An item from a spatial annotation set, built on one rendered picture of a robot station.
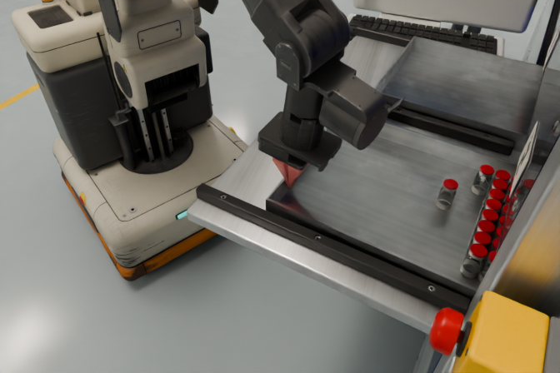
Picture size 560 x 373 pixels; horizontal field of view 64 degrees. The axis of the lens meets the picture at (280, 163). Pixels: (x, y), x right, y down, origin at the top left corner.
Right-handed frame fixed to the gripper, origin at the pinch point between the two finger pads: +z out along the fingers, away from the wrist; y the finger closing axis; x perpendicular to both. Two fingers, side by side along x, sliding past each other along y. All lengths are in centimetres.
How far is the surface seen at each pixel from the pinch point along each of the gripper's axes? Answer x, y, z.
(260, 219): -8.4, -0.3, 0.7
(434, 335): -19.6, 23.7, -12.9
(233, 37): 181, -131, 107
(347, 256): -8.1, 12.7, -1.1
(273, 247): -10.5, 3.3, 2.1
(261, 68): 156, -94, 102
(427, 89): 39.0, 9.9, 0.9
